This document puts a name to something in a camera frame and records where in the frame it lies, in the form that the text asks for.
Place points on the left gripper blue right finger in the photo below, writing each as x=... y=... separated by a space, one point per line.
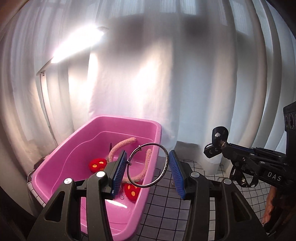
x=180 y=172

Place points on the pink plastic bin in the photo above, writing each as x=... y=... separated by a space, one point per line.
x=92 y=141

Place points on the silver bangle with clasp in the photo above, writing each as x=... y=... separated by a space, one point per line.
x=146 y=165

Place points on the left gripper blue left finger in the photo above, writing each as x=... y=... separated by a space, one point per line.
x=118 y=173

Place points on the white curtain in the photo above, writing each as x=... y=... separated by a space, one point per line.
x=189 y=65

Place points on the right hand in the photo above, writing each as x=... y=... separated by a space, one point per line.
x=271 y=202

